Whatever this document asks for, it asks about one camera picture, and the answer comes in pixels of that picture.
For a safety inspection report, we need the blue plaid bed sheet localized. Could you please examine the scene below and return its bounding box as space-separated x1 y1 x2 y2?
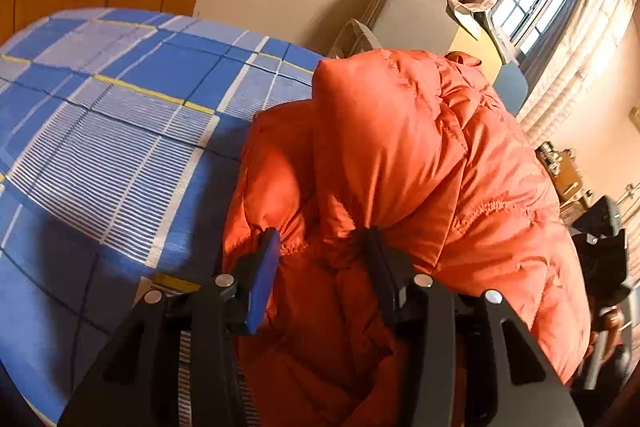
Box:
1 8 319 423

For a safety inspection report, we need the cluttered wooden desk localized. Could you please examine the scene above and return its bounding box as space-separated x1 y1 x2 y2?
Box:
536 141 589 209

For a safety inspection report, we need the grey bed side rail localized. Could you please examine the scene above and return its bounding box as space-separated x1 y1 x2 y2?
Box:
328 18 382 58

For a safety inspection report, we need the right patterned curtain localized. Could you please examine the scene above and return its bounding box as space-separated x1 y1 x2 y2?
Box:
518 0 637 147

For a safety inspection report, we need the orange puffer jacket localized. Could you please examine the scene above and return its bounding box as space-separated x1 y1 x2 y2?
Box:
222 49 590 426

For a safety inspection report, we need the grey yellow blue headboard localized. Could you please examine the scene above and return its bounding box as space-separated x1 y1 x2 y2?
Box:
362 0 528 115

